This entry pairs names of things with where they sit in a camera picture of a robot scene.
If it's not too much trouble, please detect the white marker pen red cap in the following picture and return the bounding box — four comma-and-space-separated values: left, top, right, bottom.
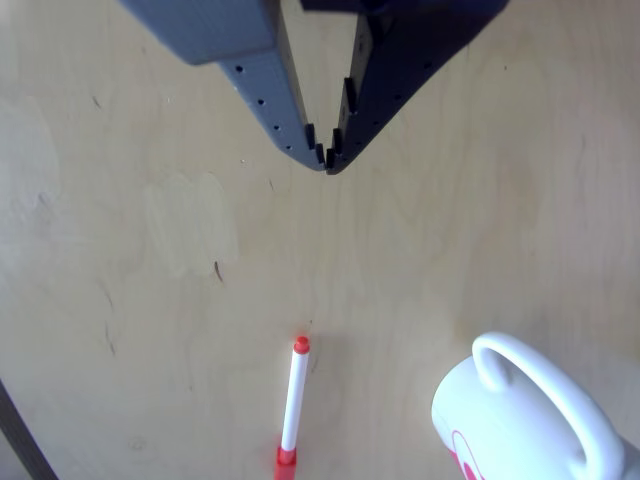
273, 335, 312, 480

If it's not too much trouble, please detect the white mug with pink print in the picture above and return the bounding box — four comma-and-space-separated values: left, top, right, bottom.
430, 330, 640, 480

